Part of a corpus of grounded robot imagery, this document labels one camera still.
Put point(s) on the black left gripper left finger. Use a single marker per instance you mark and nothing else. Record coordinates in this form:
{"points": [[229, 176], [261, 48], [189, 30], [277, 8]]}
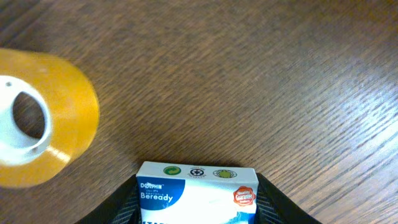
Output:
{"points": [[121, 207]]}

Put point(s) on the yellow adhesive tape roll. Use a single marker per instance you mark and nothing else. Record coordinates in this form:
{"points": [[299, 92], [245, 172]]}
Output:
{"points": [[71, 116]]}

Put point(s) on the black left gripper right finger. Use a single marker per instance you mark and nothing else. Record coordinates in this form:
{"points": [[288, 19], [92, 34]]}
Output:
{"points": [[273, 206]]}

